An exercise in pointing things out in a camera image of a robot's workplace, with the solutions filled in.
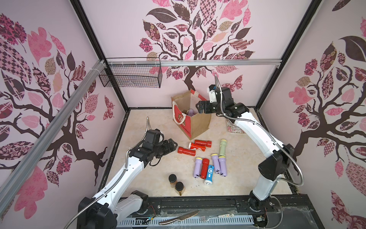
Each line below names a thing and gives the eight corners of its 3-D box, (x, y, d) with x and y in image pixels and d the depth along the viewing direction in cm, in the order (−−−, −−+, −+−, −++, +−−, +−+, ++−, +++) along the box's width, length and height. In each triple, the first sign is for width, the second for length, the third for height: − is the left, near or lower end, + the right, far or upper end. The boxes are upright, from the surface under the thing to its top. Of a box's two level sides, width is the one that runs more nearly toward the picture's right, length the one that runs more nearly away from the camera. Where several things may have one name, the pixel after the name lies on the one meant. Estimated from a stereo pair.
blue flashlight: (203, 184, 83) (204, 182, 80) (207, 165, 90) (208, 163, 88) (211, 186, 82) (212, 185, 79) (214, 167, 89) (215, 165, 87)
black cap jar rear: (170, 188, 82) (168, 182, 73) (170, 180, 85) (169, 173, 76) (176, 188, 82) (175, 182, 73) (177, 180, 85) (176, 173, 76)
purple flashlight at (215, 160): (213, 174, 86) (214, 171, 84) (211, 156, 94) (212, 153, 91) (219, 174, 86) (220, 171, 84) (217, 156, 94) (217, 153, 91)
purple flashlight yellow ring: (192, 177, 85) (192, 175, 83) (195, 158, 93) (195, 156, 90) (200, 178, 84) (200, 177, 82) (202, 160, 92) (203, 158, 90)
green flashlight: (218, 156, 94) (219, 154, 91) (220, 141, 102) (221, 138, 99) (224, 158, 93) (226, 155, 91) (226, 142, 101) (227, 139, 98)
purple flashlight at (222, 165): (220, 176, 85) (221, 175, 83) (217, 157, 93) (218, 156, 91) (227, 176, 85) (228, 175, 83) (224, 157, 93) (225, 156, 91)
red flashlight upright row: (199, 178, 84) (200, 176, 82) (202, 159, 92) (202, 157, 90) (207, 179, 84) (208, 178, 82) (209, 160, 91) (209, 159, 90)
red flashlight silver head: (187, 149, 97) (187, 146, 94) (189, 145, 99) (189, 142, 96) (205, 153, 95) (205, 150, 92) (205, 149, 97) (206, 146, 94)
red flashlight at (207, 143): (194, 147, 98) (195, 145, 96) (194, 141, 100) (194, 140, 98) (211, 147, 97) (212, 145, 96) (211, 141, 100) (211, 139, 98)
